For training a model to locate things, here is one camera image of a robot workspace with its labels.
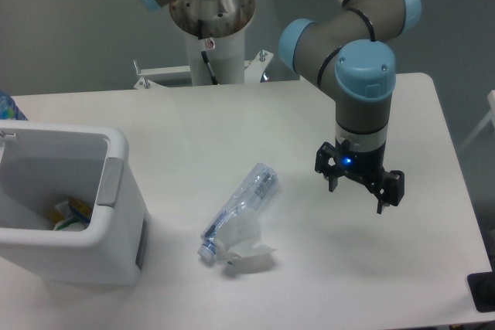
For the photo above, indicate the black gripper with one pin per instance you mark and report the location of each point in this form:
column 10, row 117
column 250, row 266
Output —
column 360, row 157

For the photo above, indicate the crushed clear plastic bottle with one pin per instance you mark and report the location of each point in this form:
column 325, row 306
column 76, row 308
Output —
column 252, row 193

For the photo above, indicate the white paper wrapper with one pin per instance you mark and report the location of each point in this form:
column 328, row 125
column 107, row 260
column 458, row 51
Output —
column 239, row 238

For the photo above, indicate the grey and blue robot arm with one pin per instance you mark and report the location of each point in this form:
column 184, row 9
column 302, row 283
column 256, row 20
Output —
column 347, row 58

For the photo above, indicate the yellow and green trash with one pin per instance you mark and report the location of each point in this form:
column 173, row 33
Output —
column 71, row 215

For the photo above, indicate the white plastic trash can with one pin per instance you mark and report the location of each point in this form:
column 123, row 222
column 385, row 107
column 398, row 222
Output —
column 44, row 164

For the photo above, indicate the black object at table edge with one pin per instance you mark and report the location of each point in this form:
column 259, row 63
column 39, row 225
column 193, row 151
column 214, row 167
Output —
column 481, row 286

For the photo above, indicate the white furniture frame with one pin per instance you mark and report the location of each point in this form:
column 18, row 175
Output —
column 488, row 118

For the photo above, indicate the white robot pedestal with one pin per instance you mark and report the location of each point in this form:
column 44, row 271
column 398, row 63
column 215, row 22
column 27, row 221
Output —
column 214, row 35

